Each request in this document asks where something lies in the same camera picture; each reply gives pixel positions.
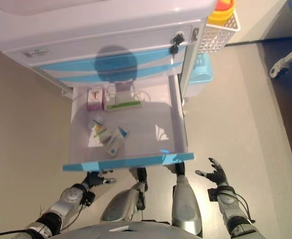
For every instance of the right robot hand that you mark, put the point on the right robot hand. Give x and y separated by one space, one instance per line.
218 174

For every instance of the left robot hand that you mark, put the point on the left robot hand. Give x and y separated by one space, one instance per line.
94 180

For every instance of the white drawer with blue front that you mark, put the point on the white drawer with blue front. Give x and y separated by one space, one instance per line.
140 124

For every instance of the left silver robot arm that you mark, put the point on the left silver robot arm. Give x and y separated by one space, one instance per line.
68 196

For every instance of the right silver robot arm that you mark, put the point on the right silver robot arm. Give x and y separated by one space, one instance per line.
227 201

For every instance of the blue white medicine box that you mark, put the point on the blue white medicine box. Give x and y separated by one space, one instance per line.
114 145

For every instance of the small green white medicine box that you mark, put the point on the small green white medicine box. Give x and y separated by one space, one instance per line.
101 137

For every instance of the pink white medicine box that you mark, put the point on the pink white medicine box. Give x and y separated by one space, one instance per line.
95 100

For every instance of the long green white medicine box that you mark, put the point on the long green white medicine box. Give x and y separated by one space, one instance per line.
123 105

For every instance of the white drawer with blue swoosh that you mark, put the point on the white drawer with blue swoosh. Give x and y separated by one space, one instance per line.
68 67
86 79

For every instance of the left robot leg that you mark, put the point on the left robot leg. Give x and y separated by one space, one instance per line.
123 201

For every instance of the grey robot torso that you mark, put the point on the grey robot torso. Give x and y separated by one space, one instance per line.
123 231

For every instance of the white tubing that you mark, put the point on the white tubing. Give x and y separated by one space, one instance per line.
108 92

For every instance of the light blue waste bin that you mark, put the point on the light blue waste bin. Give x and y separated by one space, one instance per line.
200 77

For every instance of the white mesh basket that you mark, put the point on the white mesh basket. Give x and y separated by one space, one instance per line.
215 37

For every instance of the black cart keys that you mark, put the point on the black cart keys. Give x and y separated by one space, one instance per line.
178 39

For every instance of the metal cart latch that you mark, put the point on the metal cart latch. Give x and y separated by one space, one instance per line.
195 34

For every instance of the white medical cart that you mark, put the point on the white medical cart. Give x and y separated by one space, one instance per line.
86 25

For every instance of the yellow sharps container red lid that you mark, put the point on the yellow sharps container red lid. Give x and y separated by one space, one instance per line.
220 16

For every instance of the grey frame with caster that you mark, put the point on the grey frame with caster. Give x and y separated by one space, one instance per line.
277 69

